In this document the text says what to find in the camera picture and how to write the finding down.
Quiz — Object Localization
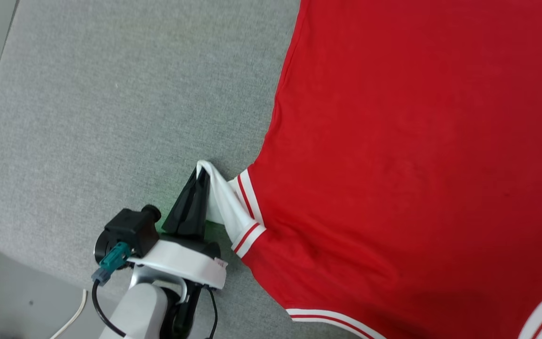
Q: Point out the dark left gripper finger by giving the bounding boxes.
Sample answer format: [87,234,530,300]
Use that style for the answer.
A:
[191,166,211,238]
[161,169,201,236]

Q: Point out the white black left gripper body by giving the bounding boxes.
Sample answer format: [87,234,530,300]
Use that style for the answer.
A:
[93,229,228,290]

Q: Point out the red and white basketball jersey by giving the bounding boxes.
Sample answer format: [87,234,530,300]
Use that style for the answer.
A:
[197,0,542,339]

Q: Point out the teal cable connector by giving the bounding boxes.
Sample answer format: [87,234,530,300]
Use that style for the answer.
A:
[91,242,132,287]

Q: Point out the thin black cable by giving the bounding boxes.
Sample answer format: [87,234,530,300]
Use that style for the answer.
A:
[91,280,128,339]

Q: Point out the white cable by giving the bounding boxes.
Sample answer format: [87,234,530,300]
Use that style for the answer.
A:
[49,288,88,339]

